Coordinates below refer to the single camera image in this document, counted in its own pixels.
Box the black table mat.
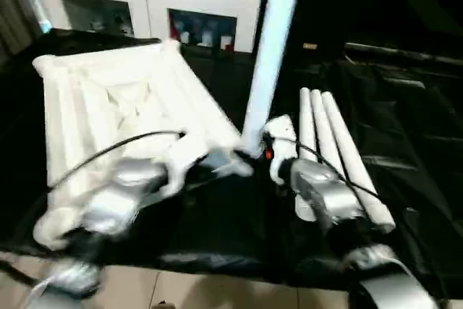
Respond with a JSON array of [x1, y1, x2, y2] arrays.
[[0, 28, 463, 292]]

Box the black fabric backdrop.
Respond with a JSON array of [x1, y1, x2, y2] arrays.
[[257, 0, 463, 60]]

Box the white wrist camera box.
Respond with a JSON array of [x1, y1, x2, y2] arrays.
[[261, 114, 300, 186], [161, 131, 212, 195]]

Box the silver metal rod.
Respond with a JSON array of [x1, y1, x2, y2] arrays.
[[346, 43, 463, 67]]

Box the white plastic table top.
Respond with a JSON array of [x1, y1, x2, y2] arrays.
[[32, 39, 255, 249]]

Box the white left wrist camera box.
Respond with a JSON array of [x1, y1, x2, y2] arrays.
[[161, 131, 212, 195]]

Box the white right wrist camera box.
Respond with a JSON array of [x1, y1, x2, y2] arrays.
[[261, 114, 300, 186]]

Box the white plastic table leg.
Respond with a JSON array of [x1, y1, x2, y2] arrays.
[[309, 90, 348, 172], [294, 88, 320, 223], [320, 91, 397, 234], [238, 0, 305, 159]]

